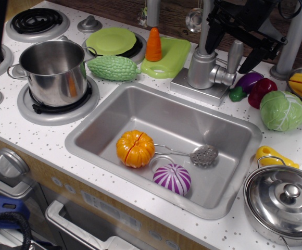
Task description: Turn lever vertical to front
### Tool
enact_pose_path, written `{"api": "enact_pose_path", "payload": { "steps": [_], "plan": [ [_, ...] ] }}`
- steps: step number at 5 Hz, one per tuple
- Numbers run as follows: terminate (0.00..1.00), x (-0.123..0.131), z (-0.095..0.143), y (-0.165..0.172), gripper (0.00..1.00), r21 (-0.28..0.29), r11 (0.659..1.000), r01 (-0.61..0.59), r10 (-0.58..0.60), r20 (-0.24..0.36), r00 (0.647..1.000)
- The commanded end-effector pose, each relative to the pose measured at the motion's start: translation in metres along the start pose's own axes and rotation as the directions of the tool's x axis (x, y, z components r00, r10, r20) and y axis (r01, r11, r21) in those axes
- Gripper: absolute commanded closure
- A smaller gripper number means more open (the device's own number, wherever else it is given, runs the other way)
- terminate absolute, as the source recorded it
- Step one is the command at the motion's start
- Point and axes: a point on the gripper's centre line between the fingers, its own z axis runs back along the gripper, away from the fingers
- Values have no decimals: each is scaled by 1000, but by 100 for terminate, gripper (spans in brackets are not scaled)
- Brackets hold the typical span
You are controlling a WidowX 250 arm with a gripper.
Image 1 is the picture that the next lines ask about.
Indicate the steel pot with lid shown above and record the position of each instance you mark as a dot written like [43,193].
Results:
[273,203]

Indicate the grey stove knob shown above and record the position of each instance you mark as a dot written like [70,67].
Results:
[89,25]

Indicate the silver faucet lever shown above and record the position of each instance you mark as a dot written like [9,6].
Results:
[234,56]

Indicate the silver toy faucet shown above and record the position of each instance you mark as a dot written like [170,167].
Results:
[204,80]

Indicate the purple striped toy onion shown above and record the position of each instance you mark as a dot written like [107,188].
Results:
[174,177]

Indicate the stove burner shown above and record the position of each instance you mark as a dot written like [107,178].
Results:
[136,54]
[43,115]

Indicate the right grey post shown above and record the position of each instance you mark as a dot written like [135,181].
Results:
[289,52]

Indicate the black coil burner rear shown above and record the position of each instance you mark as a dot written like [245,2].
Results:
[37,25]

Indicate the silver sink basin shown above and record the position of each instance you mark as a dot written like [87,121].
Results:
[180,125]

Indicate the red toy pepper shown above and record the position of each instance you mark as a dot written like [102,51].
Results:
[259,90]

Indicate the green plastic plate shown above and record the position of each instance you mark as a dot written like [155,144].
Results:
[111,41]

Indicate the white oven door handle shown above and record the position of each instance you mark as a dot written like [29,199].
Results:
[77,238]

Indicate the green toy bitter gourd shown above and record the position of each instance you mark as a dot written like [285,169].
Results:
[112,67]

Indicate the green cutting board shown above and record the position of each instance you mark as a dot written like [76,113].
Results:
[174,55]

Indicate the orange toy pumpkin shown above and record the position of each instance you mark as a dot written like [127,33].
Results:
[135,149]

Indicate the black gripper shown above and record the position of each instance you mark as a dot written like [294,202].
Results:
[248,23]

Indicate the blue clamp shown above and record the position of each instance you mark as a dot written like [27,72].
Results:
[14,214]

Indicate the rear grey post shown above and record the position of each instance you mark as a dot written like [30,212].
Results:
[153,12]

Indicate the hanging clear ladle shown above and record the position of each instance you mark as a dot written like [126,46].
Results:
[194,18]

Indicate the purple toy eggplant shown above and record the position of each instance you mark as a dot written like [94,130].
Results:
[244,86]

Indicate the orange toy carrot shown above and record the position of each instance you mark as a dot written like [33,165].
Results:
[153,46]

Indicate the front stove burner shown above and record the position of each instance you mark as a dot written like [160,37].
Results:
[43,115]

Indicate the middle stove burner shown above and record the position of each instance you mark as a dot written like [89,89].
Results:
[136,54]

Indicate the tall steel pot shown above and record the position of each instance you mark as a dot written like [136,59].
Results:
[55,71]

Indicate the metal slotted spoon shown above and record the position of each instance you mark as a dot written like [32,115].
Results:
[202,155]

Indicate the green toy cabbage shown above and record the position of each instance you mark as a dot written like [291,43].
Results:
[281,111]

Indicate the grey post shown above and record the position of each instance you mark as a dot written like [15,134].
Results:
[289,52]
[153,12]

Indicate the grey oven knob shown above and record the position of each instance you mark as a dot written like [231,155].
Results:
[13,169]

